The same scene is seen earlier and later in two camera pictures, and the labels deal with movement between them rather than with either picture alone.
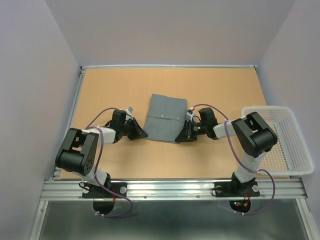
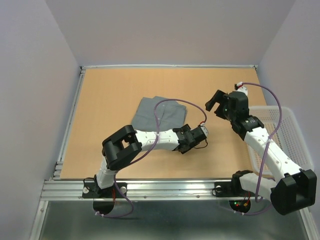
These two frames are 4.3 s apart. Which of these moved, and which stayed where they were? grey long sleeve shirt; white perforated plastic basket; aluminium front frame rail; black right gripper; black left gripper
Moved: grey long sleeve shirt; black left gripper; black right gripper
Stayed: white perforated plastic basket; aluminium front frame rail
